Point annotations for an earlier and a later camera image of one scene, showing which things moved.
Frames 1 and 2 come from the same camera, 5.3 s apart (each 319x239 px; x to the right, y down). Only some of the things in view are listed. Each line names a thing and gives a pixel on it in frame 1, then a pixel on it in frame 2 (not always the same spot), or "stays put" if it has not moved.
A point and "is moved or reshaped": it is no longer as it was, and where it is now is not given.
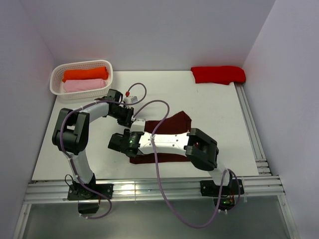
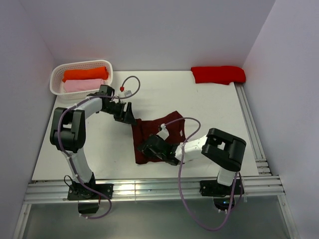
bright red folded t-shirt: (219, 74) stays put
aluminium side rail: (261, 161) stays put
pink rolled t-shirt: (74, 85) stays put
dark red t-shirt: (179, 123) is moved or reshaped
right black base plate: (209, 188) stays put
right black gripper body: (127, 132) to (147, 151)
